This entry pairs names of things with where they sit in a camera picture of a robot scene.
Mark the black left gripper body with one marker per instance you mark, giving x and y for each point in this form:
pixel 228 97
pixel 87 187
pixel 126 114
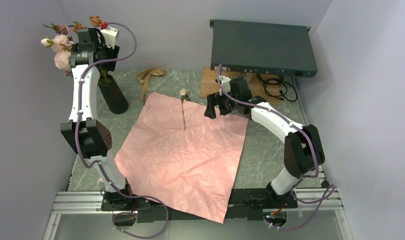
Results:
pixel 108 53

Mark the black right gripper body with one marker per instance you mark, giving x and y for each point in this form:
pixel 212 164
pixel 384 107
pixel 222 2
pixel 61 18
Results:
pixel 226 104

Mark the bunch of artificial flowers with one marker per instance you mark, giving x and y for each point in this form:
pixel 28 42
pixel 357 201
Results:
pixel 62 44

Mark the brown ribbon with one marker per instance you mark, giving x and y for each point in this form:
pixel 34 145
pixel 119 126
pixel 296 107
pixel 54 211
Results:
pixel 144 79

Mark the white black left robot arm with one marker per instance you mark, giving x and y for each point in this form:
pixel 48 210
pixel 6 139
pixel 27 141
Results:
pixel 96 50

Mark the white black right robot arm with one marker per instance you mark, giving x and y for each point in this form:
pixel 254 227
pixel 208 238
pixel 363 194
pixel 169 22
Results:
pixel 303 150

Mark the black cylindrical vase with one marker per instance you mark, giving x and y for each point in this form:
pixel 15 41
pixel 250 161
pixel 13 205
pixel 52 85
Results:
pixel 112 94

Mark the single white rose stem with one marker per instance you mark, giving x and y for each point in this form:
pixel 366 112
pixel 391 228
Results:
pixel 183 93

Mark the wooden board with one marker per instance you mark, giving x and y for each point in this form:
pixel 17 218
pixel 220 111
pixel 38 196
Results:
pixel 209 86

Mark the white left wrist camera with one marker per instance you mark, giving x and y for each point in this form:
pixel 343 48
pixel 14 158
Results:
pixel 110 35

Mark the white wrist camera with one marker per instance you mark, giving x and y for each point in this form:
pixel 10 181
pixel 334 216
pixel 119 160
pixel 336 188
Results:
pixel 110 35
pixel 224 82

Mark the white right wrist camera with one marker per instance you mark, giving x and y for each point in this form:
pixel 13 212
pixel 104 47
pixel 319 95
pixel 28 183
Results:
pixel 224 82

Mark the metal stand bracket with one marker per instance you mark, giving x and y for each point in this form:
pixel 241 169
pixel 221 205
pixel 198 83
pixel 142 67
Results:
pixel 247 76

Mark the dark grey network switch box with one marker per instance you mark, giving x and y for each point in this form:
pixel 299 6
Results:
pixel 262 48

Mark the black mounting base plate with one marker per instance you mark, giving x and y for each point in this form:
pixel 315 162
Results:
pixel 244 203

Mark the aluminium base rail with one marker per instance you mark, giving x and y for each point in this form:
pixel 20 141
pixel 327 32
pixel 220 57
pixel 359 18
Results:
pixel 91 202

